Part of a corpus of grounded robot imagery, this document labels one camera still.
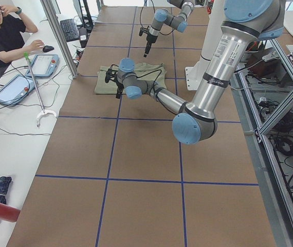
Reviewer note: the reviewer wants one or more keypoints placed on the far teach pendant tablet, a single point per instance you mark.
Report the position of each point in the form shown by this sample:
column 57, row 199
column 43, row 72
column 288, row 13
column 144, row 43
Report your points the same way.
column 44, row 65

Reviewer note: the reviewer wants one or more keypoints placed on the red cylinder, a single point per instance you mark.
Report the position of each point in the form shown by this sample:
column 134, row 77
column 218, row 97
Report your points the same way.
column 1, row 211

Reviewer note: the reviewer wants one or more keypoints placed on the aluminium frame rack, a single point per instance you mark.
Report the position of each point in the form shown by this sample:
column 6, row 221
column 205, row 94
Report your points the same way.
column 262, row 87

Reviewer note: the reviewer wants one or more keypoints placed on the person in black shirt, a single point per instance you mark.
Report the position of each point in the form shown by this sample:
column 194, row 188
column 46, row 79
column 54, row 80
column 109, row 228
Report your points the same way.
column 14, row 22

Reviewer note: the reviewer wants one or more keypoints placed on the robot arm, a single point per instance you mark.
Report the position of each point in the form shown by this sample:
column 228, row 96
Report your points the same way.
column 241, row 23
column 164, row 17

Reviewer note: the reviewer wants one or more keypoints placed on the teach pendant tablet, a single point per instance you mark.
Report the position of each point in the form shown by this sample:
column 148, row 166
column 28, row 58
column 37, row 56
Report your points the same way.
column 44, row 65
column 16, row 90

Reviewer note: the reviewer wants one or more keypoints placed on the white reacher grabber stick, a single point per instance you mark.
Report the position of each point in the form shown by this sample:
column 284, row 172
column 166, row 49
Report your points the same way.
column 43, row 111

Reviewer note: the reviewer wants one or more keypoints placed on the aluminium frame post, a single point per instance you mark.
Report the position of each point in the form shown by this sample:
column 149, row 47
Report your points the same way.
column 59, row 36

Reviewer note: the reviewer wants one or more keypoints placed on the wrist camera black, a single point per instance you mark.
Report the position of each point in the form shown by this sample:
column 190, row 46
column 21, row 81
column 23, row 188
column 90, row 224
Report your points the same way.
column 144, row 30
column 111, row 75

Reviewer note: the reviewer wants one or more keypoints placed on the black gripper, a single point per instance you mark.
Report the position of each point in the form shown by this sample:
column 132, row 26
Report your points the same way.
column 149, row 40
column 120, row 87

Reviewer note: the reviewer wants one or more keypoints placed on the black computer mouse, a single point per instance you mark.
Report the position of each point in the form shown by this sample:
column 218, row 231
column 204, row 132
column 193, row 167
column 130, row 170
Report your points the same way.
column 47, row 48

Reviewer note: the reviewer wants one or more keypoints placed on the black power adapter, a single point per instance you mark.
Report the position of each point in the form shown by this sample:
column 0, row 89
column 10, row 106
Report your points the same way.
column 83, row 37

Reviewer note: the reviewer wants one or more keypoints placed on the near teach pendant tablet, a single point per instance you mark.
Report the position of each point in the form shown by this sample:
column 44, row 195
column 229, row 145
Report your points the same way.
column 16, row 90

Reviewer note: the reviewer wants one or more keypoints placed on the black keyboard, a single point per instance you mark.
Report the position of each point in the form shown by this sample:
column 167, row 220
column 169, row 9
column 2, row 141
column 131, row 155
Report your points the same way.
column 69, row 30

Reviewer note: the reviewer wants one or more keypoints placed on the folded dark blue umbrella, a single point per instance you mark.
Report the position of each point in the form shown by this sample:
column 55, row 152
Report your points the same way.
column 4, row 186

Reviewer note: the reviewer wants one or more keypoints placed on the white pedestal column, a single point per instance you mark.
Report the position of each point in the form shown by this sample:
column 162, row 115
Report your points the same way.
column 194, row 74

